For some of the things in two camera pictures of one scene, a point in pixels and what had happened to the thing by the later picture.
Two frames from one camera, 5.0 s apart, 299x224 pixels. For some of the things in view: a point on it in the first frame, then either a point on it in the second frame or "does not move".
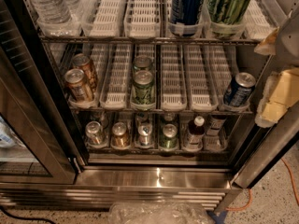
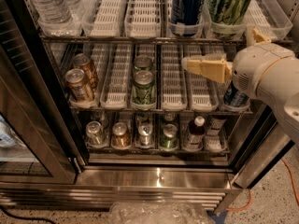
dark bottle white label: x=217 y=121 does not move
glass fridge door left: x=41 y=140 does not move
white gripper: x=290 y=37 -> x=253 y=69
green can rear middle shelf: x=142 y=63 does not move
